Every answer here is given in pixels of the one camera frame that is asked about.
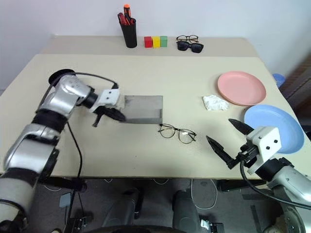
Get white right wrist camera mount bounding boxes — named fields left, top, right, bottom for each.
left=245, top=126, right=282, bottom=175

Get white crumpled cloth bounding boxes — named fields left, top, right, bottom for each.
left=203, top=94, right=230, bottom=112

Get dark rounded shape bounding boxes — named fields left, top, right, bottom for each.
left=172, top=190, right=203, bottom=231

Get pink plastic plate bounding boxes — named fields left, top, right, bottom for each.
left=217, top=70, right=267, bottom=107

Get thin black hanging cable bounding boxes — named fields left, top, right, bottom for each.
left=66, top=121, right=88, bottom=219

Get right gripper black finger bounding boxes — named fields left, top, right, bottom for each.
left=228, top=118, right=255, bottom=136
left=206, top=135, right=242, bottom=170

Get blue plastic plate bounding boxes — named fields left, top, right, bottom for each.
left=243, top=104, right=305, bottom=155

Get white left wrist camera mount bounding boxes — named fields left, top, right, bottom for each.
left=88, top=88, right=121, bottom=114

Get black round table grommet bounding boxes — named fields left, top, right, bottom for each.
left=48, top=69, right=76, bottom=84

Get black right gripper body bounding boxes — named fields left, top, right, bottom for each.
left=234, top=142, right=259, bottom=168

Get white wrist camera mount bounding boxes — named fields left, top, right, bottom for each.
left=245, top=126, right=282, bottom=175
left=88, top=88, right=121, bottom=114

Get grey round metal base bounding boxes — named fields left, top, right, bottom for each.
left=264, top=205, right=307, bottom=233

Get white floor cable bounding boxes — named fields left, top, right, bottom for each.
left=190, top=179, right=219, bottom=210

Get black sunglasses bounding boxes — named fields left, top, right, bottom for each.
left=176, top=41, right=205, bottom=54

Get black marker with orange cap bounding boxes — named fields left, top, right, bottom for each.
left=123, top=4, right=132, bottom=23

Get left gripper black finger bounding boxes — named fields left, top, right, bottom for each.
left=106, top=108, right=127, bottom=122
left=92, top=113, right=103, bottom=128

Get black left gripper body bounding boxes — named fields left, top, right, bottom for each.
left=95, top=105, right=117, bottom=117

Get grey cloth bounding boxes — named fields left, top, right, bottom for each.
left=119, top=95, right=164, bottom=125

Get blue round container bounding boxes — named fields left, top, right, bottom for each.
left=272, top=73, right=286, bottom=87

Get thin black round-frame glasses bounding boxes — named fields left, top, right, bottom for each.
left=158, top=123, right=197, bottom=144

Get black table frame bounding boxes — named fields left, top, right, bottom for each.
left=36, top=177, right=276, bottom=193

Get black box with white label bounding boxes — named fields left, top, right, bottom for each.
left=198, top=218, right=225, bottom=233

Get dark brown cabinet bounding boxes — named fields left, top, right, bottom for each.
left=279, top=54, right=311, bottom=139

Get brown-frame clear glasses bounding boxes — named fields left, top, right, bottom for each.
left=175, top=34, right=199, bottom=44

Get black cylindrical cup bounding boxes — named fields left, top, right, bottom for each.
left=121, top=17, right=138, bottom=49

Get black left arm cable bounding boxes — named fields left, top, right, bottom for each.
left=40, top=71, right=120, bottom=102

